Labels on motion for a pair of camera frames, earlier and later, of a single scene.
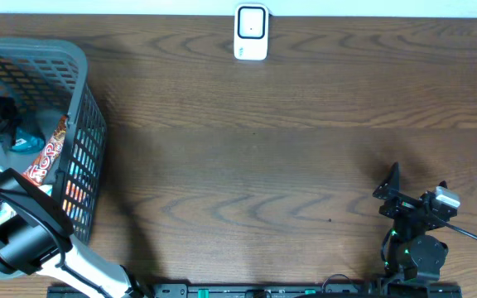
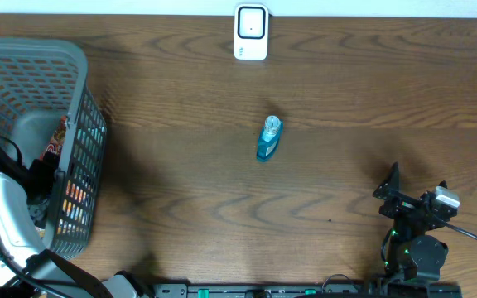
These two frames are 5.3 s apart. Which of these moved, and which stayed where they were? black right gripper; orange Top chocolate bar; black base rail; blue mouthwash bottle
Moved: blue mouthwash bottle
Stayed: black base rail; orange Top chocolate bar; black right gripper
